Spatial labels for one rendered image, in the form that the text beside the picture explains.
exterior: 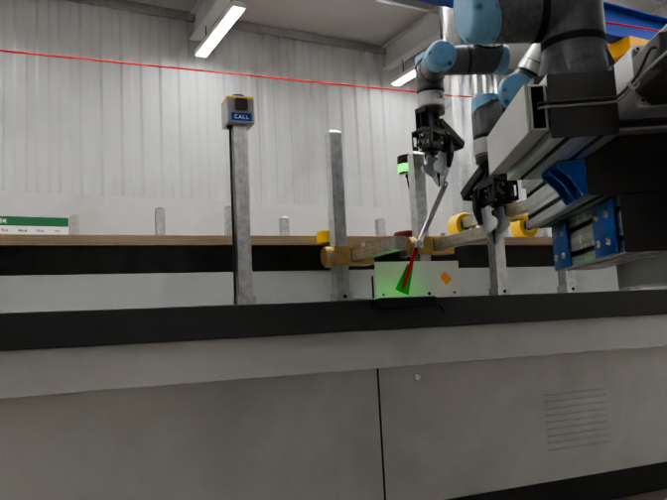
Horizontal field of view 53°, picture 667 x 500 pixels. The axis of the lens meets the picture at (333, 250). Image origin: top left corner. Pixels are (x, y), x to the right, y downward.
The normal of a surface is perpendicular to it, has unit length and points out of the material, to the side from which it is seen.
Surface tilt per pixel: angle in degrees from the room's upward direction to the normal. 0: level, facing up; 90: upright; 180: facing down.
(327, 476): 90
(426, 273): 90
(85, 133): 90
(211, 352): 90
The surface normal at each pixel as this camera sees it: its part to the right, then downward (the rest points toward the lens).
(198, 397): 0.38, -0.12
